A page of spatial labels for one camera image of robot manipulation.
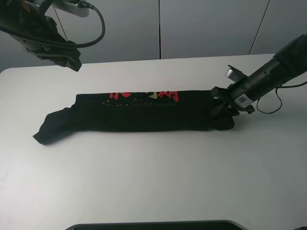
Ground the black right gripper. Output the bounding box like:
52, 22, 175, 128
209, 87, 255, 124

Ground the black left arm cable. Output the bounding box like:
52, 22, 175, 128
0, 0, 106, 50

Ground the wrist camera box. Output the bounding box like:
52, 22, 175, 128
51, 0, 89, 18
225, 65, 247, 82

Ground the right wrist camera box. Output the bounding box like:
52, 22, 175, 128
225, 65, 247, 82

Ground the black robot base front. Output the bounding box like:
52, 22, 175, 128
67, 220, 247, 230

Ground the black printed t-shirt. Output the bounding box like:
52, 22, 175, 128
33, 91, 235, 145

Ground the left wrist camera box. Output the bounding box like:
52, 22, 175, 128
51, 0, 89, 18

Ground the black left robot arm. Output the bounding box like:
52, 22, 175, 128
0, 0, 82, 71

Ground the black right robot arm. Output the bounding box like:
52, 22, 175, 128
210, 35, 307, 119

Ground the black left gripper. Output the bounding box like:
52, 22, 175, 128
35, 44, 82, 71

